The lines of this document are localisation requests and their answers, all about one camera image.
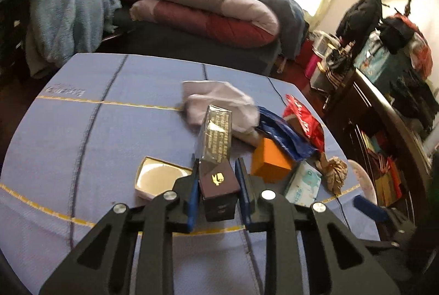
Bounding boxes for orange box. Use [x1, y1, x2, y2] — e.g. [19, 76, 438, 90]
[251, 138, 296, 184]

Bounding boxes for dark brown gold-logo box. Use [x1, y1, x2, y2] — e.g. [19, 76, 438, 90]
[199, 159, 240, 222]

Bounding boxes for blue foil wrapper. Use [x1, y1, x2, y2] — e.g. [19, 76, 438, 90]
[256, 106, 317, 161]

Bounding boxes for red plastic bag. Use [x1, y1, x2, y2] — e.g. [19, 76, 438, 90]
[282, 94, 325, 152]

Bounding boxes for white paper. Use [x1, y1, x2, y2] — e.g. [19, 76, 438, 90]
[182, 80, 261, 147]

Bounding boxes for pink speckled trash bin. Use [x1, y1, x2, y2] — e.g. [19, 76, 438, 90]
[348, 160, 378, 205]

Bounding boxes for white open box lid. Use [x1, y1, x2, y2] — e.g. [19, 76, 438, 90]
[134, 156, 192, 200]

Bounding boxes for teal tissue pack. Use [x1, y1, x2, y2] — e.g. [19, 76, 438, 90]
[284, 161, 322, 207]

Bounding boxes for brown crumpled paper ball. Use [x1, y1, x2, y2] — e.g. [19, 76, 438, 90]
[316, 152, 347, 196]

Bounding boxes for blue checked tablecloth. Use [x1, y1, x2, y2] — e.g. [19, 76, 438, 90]
[0, 53, 380, 295]

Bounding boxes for dark glossy cigarette box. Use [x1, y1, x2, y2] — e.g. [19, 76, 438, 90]
[195, 105, 232, 164]

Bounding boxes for pile of clothes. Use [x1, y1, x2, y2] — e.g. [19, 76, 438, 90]
[378, 13, 438, 141]

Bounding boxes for teal shopping bag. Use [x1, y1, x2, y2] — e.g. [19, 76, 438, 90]
[353, 30, 391, 82]

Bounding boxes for bed with dark base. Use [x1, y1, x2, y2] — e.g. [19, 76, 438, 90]
[97, 21, 280, 76]

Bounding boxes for black hanging jacket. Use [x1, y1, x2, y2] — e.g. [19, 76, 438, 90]
[336, 0, 382, 50]

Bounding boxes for pink red folded quilt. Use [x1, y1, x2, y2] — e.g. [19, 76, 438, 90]
[124, 0, 280, 48]

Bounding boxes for light blue fleece blanket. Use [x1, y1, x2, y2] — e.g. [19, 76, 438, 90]
[25, 0, 121, 78]

